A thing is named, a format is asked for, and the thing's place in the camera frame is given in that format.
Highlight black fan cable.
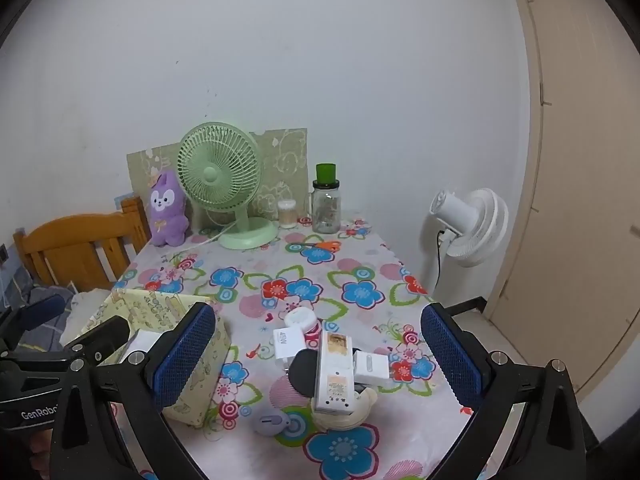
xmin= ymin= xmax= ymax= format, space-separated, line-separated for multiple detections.
xmin=434 ymin=230 xmax=447 ymax=291

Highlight black round disc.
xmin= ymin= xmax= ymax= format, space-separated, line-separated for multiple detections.
xmin=290 ymin=349 xmax=321 ymax=397

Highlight white pillow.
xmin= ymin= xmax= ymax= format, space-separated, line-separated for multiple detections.
xmin=65 ymin=290 xmax=113 ymax=341

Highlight pink and white round container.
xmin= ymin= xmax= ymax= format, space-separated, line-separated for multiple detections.
xmin=283 ymin=306 xmax=323 ymax=351

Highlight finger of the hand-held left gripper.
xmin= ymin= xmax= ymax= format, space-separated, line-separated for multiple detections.
xmin=62 ymin=316 xmax=131 ymax=367
xmin=0 ymin=292 xmax=67 ymax=347

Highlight grey round gadget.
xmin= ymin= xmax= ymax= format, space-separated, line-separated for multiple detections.
xmin=252 ymin=406 xmax=293 ymax=436

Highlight small white box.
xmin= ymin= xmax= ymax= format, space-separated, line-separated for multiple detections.
xmin=352 ymin=350 xmax=391 ymax=387

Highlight glass jar with green lid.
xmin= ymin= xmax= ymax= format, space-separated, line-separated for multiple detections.
xmin=311 ymin=163 xmax=343 ymax=234

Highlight white charger plug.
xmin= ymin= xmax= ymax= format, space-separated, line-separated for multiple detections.
xmin=274 ymin=327 xmax=307 ymax=365

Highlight blue plaid duvet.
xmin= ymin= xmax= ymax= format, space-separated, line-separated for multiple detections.
xmin=0 ymin=260 xmax=76 ymax=351

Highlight floral tablecloth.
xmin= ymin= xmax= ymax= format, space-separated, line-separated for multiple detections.
xmin=65 ymin=220 xmax=481 ymax=480

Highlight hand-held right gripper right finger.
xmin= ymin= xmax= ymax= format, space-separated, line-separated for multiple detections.
xmin=420 ymin=302 xmax=588 ymax=480

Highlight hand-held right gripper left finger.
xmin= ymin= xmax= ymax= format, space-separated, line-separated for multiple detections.
xmin=50 ymin=302 xmax=217 ymax=480

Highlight beige printed cardboard panel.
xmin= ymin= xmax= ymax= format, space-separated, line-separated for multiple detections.
xmin=126 ymin=128 xmax=309 ymax=233

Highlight white fan cable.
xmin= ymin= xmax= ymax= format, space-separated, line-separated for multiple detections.
xmin=172 ymin=230 xmax=236 ymax=253

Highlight beige door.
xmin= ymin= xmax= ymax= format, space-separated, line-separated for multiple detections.
xmin=502 ymin=0 xmax=640 ymax=401

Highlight purple plush toy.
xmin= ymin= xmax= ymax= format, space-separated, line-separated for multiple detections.
xmin=149 ymin=170 xmax=190 ymax=247

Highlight white rectangular device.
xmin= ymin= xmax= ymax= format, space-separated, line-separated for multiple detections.
xmin=311 ymin=331 xmax=357 ymax=415

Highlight green desk fan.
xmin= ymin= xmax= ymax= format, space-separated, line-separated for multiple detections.
xmin=177 ymin=121 xmax=278 ymax=250

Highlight wooden bed headboard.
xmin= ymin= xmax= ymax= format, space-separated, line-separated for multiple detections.
xmin=12 ymin=196 xmax=152 ymax=293

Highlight white standing fan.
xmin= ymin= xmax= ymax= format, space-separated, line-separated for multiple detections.
xmin=430 ymin=188 xmax=509 ymax=268

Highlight yellow printed fabric storage box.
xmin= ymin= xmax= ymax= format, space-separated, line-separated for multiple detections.
xmin=80 ymin=287 xmax=232 ymax=428

